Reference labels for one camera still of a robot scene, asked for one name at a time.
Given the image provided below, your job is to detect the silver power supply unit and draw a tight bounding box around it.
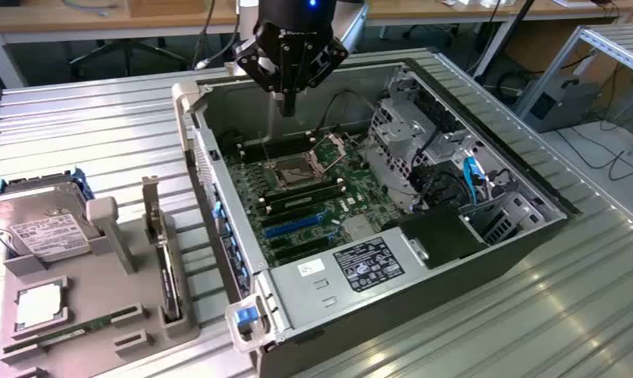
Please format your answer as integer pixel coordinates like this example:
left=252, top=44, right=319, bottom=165
left=265, top=231, right=431, bottom=332

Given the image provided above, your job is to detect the black office chair base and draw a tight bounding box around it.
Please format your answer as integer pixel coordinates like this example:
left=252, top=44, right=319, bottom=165
left=67, top=37, right=187, bottom=78

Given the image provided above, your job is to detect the blue expansion slot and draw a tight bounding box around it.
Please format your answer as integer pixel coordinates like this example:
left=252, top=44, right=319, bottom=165
left=263, top=218, right=327, bottom=238

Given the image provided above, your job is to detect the green motherboard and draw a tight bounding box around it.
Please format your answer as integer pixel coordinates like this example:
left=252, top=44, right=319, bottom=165
left=224, top=132, right=404, bottom=269

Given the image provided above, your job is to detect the silver chipset heatsink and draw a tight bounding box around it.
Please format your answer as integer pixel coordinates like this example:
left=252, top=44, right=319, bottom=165
left=340, top=217, right=376, bottom=242

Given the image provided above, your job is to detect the grey equipment box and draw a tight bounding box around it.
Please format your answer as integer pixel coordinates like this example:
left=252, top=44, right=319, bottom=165
left=526, top=76, right=604, bottom=134

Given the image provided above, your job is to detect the silver metal drive cage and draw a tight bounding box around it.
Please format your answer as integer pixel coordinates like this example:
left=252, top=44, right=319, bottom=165
left=367, top=65, right=488, bottom=216

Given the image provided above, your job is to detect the metal socket cover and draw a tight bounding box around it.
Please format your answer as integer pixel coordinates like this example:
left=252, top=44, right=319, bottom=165
left=308, top=132, right=348, bottom=174

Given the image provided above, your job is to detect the blue case latch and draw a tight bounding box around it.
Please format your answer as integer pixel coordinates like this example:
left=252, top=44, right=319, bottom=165
left=233, top=306, right=259, bottom=328

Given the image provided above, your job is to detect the perforated silver disk bay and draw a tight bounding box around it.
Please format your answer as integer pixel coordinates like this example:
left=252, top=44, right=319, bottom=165
left=460, top=191, right=568, bottom=248

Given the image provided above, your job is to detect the wooden desk with cardboard box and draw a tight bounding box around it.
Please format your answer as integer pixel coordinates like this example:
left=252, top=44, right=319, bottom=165
left=0, top=0, right=240, bottom=90

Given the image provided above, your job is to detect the graphics card with black fan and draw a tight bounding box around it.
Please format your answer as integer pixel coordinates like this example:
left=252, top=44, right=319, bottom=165
left=139, top=176, right=185, bottom=321

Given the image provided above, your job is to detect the black wire bundle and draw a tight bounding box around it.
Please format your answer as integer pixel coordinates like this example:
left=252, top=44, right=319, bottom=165
left=408, top=161, right=471, bottom=209

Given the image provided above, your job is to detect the blue flat wire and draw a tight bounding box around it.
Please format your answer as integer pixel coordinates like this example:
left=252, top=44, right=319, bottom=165
left=460, top=155, right=487, bottom=206

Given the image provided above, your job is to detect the silver CPU chip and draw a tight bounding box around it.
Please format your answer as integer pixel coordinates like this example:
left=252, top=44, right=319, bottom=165
left=13, top=283, right=65, bottom=330

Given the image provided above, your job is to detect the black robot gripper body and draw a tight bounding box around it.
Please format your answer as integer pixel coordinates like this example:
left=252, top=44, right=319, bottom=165
left=253, top=0, right=339, bottom=45

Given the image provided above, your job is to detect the brown cardboard box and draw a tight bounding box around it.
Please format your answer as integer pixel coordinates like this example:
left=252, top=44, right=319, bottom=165
left=128, top=0, right=212, bottom=17

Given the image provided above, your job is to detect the green RAM stick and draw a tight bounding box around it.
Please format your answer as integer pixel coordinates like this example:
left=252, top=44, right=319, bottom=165
left=2, top=310, right=135, bottom=352

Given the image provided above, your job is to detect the grey cable with plug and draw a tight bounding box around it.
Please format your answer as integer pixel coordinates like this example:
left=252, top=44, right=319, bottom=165
left=191, top=0, right=217, bottom=71

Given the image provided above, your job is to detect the open black PC case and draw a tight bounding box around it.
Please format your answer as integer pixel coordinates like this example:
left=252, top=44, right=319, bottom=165
left=171, top=46, right=584, bottom=378

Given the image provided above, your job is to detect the aluminium profile frame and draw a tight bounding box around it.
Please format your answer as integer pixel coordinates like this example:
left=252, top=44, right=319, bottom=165
left=512, top=23, right=633, bottom=119

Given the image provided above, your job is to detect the hard disk with blue rails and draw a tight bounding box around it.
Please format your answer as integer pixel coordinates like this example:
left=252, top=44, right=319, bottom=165
left=0, top=168, right=96, bottom=264

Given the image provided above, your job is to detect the thin black looped wire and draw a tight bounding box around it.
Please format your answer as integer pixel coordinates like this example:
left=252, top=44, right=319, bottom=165
left=315, top=90, right=376, bottom=133

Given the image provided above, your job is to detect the long black expansion slot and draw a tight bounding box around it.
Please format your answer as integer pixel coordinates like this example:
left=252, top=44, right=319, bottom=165
left=271, top=240, right=320, bottom=259
left=273, top=250, right=325, bottom=268
left=260, top=207, right=324, bottom=228

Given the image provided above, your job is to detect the CPU socket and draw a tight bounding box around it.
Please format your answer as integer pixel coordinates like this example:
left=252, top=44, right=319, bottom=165
left=267, top=155, right=323, bottom=191

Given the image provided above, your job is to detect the grey parts rack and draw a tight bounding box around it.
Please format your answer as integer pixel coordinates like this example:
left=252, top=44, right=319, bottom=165
left=0, top=195, right=200, bottom=378

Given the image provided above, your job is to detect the black plastic air duct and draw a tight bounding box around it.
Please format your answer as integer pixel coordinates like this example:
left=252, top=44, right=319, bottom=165
left=397, top=206, right=490, bottom=271

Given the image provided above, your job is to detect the RAM stick with white label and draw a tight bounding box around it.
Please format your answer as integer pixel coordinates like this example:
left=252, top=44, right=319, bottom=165
left=265, top=185, right=344, bottom=209

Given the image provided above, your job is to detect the black RAM slot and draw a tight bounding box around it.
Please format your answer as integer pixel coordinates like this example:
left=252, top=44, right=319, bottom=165
left=260, top=181, right=343, bottom=204
left=241, top=143, right=317, bottom=165
left=256, top=176, right=339, bottom=200
left=240, top=135, right=312, bottom=155

